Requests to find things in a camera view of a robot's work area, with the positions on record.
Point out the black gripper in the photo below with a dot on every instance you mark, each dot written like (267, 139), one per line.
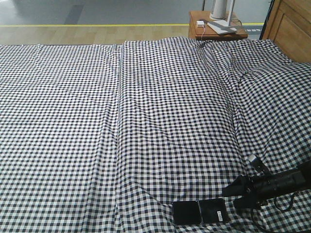
(254, 188)

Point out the black foldable phone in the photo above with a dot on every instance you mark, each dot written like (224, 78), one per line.
(199, 212)

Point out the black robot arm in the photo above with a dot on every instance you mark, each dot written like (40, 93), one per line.
(293, 180)

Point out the black white checkered bedsheet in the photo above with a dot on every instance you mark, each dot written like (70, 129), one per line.
(103, 139)

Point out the small wooden nightstand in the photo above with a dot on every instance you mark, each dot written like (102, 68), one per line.
(207, 33)

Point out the white charger block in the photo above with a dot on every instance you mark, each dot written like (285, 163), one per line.
(200, 24)

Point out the wooden headboard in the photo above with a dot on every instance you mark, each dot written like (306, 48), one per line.
(289, 26)

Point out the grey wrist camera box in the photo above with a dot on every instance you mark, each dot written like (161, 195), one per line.
(257, 164)

